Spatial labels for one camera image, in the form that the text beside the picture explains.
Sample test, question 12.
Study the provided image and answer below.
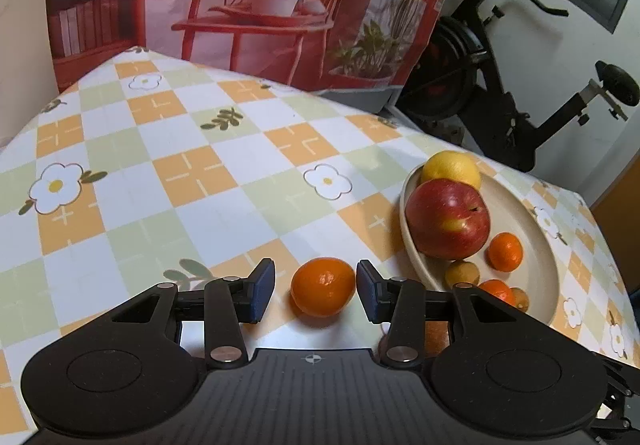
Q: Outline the orange tangerine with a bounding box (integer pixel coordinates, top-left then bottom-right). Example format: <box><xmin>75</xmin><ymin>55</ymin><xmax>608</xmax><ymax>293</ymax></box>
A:
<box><xmin>290</xmin><ymin>257</ymin><xmax>357</xmax><ymax>317</ymax></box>
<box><xmin>487</xmin><ymin>232</ymin><xmax>524</xmax><ymax>272</ymax></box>
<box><xmin>477</xmin><ymin>279</ymin><xmax>516</xmax><ymax>306</ymax></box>

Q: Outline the black exercise bike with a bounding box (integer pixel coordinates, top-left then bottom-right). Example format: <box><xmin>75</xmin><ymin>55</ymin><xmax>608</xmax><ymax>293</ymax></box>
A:
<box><xmin>400</xmin><ymin>0</ymin><xmax>640</xmax><ymax>173</ymax></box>

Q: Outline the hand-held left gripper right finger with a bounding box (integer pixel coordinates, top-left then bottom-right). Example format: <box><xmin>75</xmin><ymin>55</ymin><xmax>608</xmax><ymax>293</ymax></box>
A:
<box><xmin>355</xmin><ymin>260</ymin><xmax>540</xmax><ymax>371</ymax></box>

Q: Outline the red apple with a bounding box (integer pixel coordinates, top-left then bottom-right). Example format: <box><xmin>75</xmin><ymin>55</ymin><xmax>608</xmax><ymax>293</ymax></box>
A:
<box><xmin>405</xmin><ymin>178</ymin><xmax>492</xmax><ymax>261</ymax></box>

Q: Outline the beige oval plate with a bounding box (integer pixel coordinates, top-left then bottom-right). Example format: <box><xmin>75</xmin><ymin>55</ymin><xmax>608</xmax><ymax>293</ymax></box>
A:
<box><xmin>399</xmin><ymin>162</ymin><xmax>559</xmax><ymax>328</ymax></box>

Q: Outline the checkered floral tablecloth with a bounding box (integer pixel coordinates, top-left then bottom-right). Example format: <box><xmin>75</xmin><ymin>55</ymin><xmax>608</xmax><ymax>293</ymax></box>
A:
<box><xmin>0</xmin><ymin>45</ymin><xmax>628</xmax><ymax>441</ymax></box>

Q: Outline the wooden door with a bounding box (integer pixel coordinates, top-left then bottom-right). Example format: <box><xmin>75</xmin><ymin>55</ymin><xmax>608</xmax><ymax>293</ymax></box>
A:
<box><xmin>590</xmin><ymin>160</ymin><xmax>640</xmax><ymax>276</ymax></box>

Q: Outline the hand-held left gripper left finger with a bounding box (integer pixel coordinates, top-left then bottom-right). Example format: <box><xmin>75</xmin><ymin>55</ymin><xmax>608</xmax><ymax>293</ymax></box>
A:
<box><xmin>105</xmin><ymin>258</ymin><xmax>277</xmax><ymax>371</ymax></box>

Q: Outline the small yellow fruit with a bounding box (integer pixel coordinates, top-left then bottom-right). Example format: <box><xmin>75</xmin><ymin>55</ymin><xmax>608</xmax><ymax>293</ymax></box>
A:
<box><xmin>445</xmin><ymin>260</ymin><xmax>481</xmax><ymax>289</ymax></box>

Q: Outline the printed backdrop cloth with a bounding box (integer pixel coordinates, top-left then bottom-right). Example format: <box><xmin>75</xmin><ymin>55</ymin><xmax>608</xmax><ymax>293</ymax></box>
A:
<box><xmin>45</xmin><ymin>0</ymin><xmax>478</xmax><ymax>93</ymax></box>

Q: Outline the round yellow citrus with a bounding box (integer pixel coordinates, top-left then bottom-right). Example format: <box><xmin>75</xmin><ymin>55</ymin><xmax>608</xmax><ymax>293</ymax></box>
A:
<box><xmin>420</xmin><ymin>151</ymin><xmax>482</xmax><ymax>190</ymax></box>

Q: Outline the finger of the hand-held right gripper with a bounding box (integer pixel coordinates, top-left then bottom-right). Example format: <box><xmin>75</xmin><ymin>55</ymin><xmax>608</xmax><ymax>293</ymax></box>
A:
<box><xmin>592</xmin><ymin>357</ymin><xmax>640</xmax><ymax>432</ymax></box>

